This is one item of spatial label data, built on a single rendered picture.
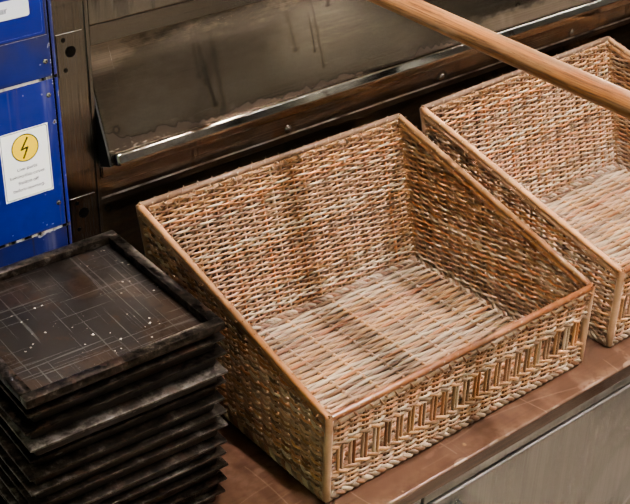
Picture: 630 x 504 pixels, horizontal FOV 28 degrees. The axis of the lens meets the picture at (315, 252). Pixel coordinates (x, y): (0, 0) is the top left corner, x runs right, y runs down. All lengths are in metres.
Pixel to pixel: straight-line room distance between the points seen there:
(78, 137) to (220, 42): 0.28
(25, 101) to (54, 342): 0.35
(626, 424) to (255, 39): 0.91
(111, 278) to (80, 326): 0.12
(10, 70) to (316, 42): 0.57
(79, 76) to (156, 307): 0.38
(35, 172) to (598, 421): 1.00
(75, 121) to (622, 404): 1.02
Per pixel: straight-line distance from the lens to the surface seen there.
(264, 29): 2.03
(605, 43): 2.65
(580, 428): 2.12
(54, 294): 1.70
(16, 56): 1.74
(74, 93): 1.84
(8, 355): 1.59
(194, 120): 1.95
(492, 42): 1.63
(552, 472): 2.12
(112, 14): 1.83
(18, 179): 1.81
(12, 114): 1.76
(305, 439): 1.76
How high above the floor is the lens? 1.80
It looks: 32 degrees down
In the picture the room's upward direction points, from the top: 2 degrees clockwise
